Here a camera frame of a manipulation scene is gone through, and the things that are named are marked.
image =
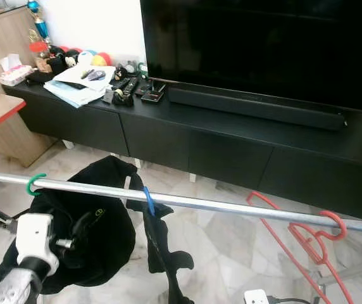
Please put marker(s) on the black shirt with green logo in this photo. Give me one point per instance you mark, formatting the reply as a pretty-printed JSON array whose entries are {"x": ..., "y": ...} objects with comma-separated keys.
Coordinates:
[{"x": 111, "y": 253}]

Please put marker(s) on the stack of white papers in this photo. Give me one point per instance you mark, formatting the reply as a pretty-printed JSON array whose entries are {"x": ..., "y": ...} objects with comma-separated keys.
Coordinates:
[{"x": 73, "y": 88}]

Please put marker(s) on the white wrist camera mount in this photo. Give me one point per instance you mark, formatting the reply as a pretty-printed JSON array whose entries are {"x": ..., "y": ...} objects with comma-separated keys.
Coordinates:
[
  {"x": 34, "y": 240},
  {"x": 255, "y": 297}
]

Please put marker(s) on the clear bottle with green label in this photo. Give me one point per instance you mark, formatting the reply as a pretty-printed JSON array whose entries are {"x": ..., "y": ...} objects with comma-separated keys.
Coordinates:
[{"x": 142, "y": 69}]

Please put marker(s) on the black television console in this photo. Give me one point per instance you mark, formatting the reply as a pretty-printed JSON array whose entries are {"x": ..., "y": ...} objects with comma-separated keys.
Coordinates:
[{"x": 206, "y": 152}]

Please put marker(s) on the glass jar with red lid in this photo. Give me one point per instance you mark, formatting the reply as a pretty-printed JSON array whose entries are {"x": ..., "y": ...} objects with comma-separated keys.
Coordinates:
[{"x": 40, "y": 60}]

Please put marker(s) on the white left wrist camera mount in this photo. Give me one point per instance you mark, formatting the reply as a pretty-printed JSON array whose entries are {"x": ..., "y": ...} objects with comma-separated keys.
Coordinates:
[{"x": 34, "y": 240}]

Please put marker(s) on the black soundbar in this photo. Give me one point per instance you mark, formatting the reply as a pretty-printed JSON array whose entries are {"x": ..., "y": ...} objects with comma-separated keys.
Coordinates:
[{"x": 257, "y": 106}]

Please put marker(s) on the green plastic hanger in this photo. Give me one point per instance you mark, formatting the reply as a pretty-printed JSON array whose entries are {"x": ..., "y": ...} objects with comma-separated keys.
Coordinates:
[{"x": 29, "y": 185}]

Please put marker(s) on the blue plastic hanger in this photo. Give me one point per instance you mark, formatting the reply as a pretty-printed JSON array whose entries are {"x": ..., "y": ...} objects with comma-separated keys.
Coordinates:
[{"x": 149, "y": 201}]

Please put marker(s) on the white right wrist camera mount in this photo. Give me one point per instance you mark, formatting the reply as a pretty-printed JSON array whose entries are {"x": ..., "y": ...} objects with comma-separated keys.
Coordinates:
[{"x": 255, "y": 297}]

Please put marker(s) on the black desk tray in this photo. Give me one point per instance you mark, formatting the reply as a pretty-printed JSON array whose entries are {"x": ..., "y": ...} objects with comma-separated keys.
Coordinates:
[{"x": 153, "y": 94}]

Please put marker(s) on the black flat television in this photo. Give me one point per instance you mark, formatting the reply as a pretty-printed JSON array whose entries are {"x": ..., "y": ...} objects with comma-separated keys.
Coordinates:
[{"x": 257, "y": 44}]

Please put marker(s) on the black mouse plush toy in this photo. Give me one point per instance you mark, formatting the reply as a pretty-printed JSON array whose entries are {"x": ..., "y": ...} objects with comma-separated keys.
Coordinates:
[{"x": 64, "y": 58}]

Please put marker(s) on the silver metal clothes rack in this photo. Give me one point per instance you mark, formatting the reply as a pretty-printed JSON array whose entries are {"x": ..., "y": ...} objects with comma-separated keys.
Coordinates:
[{"x": 206, "y": 204}]

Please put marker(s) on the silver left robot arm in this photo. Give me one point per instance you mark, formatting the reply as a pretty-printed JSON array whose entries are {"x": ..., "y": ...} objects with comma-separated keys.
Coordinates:
[{"x": 19, "y": 288}]

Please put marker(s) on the black tape dispenser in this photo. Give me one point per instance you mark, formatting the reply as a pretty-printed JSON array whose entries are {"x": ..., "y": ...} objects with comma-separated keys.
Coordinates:
[{"x": 123, "y": 97}]

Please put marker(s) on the black remote control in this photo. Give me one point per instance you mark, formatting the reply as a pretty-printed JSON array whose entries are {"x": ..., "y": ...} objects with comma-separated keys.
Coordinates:
[{"x": 129, "y": 84}]

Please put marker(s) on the black computer mouse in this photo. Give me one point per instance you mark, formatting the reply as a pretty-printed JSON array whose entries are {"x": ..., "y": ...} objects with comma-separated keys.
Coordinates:
[{"x": 97, "y": 75}]

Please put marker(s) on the blue and gold trophy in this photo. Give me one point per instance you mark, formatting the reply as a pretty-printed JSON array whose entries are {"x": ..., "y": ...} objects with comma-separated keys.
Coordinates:
[{"x": 40, "y": 26}]

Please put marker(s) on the pink tissue box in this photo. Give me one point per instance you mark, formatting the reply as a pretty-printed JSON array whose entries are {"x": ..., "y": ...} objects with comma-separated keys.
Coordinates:
[{"x": 15, "y": 75}]

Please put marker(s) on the black shirt with white logo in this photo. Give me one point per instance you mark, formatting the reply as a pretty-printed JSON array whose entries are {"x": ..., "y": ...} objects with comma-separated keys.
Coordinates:
[{"x": 162, "y": 253}]

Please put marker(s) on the red plastic hanger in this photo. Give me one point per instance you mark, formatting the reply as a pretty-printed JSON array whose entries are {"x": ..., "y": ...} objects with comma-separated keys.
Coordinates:
[{"x": 342, "y": 223}]

